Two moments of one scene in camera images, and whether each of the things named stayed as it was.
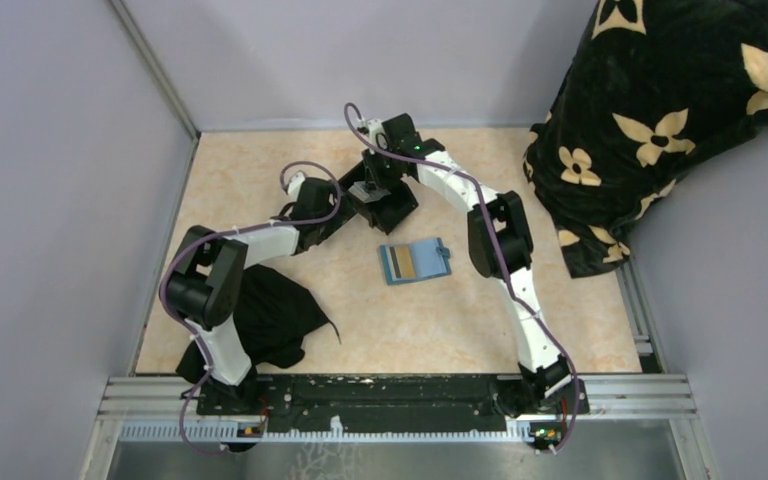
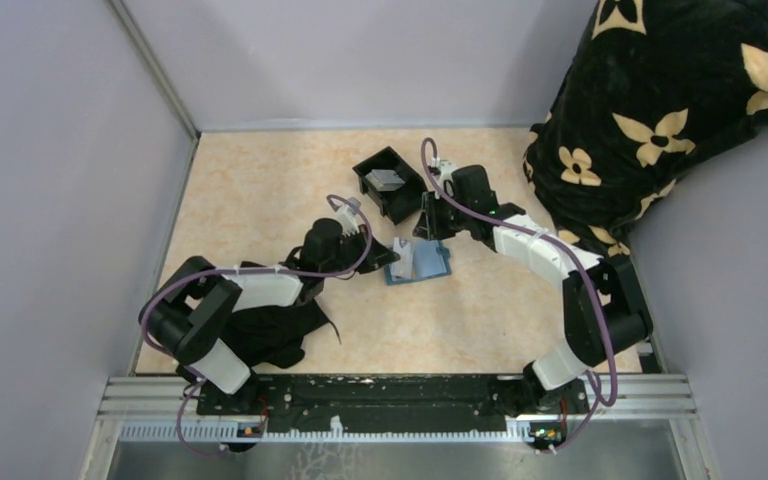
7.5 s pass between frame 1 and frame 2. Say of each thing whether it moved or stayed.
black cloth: stayed
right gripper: moved
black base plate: stayed
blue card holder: stayed
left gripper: moved
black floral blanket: stayed
